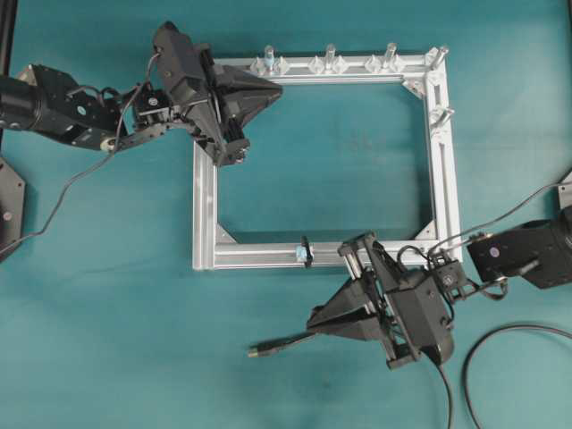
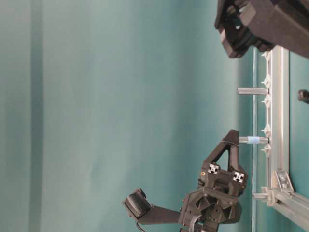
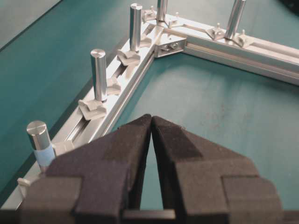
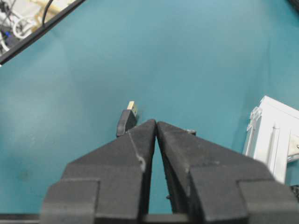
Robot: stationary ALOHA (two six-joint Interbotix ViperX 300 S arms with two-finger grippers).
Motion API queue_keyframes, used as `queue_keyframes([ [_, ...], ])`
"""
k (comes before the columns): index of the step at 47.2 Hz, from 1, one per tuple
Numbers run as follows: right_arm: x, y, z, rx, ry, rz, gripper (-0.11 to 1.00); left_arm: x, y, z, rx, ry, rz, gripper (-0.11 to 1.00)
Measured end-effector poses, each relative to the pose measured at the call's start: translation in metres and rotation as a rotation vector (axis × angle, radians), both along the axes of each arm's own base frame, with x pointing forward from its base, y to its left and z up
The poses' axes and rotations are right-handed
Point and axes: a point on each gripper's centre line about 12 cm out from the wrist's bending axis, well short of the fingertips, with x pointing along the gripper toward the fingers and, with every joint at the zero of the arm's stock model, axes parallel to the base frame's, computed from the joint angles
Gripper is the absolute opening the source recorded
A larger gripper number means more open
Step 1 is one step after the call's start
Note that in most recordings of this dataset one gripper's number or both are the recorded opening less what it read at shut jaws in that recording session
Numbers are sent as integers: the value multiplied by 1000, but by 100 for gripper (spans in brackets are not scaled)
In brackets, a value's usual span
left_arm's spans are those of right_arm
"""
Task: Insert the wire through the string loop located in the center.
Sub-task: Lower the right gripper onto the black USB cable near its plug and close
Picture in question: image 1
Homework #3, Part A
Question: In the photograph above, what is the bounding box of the middle aluminium post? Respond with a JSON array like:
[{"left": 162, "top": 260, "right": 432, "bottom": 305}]
[{"left": 324, "top": 43, "right": 336, "bottom": 73}]

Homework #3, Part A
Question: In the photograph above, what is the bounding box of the corner aluminium post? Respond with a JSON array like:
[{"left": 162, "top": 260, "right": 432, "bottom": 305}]
[{"left": 425, "top": 46, "right": 450, "bottom": 71}]

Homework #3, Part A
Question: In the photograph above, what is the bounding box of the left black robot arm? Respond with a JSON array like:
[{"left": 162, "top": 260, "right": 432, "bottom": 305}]
[{"left": 1, "top": 45, "right": 282, "bottom": 166}]

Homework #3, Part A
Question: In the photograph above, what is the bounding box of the black USB cable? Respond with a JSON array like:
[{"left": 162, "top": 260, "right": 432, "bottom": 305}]
[{"left": 247, "top": 324, "right": 572, "bottom": 429}]

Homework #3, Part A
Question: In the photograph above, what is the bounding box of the black vertical rail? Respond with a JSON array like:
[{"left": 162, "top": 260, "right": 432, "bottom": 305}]
[{"left": 0, "top": 0, "right": 18, "bottom": 76}]

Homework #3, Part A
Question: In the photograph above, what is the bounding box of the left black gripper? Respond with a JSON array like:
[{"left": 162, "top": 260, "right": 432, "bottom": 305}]
[{"left": 177, "top": 43, "right": 282, "bottom": 166}]

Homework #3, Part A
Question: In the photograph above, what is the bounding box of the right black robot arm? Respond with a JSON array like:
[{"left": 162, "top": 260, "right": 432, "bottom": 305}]
[{"left": 306, "top": 206, "right": 571, "bottom": 369}]

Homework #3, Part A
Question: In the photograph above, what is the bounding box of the left arm grey cable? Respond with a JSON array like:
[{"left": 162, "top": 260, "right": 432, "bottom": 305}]
[{"left": 0, "top": 53, "right": 166, "bottom": 254}]

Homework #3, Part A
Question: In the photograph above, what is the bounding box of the black zip tie loop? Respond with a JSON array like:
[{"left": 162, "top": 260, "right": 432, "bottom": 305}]
[{"left": 295, "top": 235, "right": 314, "bottom": 269}]

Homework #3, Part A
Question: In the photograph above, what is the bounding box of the left wrist camera housing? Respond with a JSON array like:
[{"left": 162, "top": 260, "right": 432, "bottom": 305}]
[{"left": 153, "top": 21, "right": 208, "bottom": 105}]

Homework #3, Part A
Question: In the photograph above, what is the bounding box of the post with blue tape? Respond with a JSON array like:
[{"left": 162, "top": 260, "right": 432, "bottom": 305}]
[{"left": 264, "top": 45, "right": 275, "bottom": 73}]

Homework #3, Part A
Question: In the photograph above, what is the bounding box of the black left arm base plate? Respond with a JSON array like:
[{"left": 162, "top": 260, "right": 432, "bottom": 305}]
[{"left": 0, "top": 158, "right": 26, "bottom": 262}]

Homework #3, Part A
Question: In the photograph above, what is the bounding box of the aluminium extrusion frame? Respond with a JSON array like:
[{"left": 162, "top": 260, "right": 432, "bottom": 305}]
[{"left": 192, "top": 46, "right": 462, "bottom": 273}]

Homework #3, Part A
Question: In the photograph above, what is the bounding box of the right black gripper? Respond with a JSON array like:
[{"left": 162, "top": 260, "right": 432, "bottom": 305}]
[{"left": 307, "top": 232, "right": 416, "bottom": 369}]

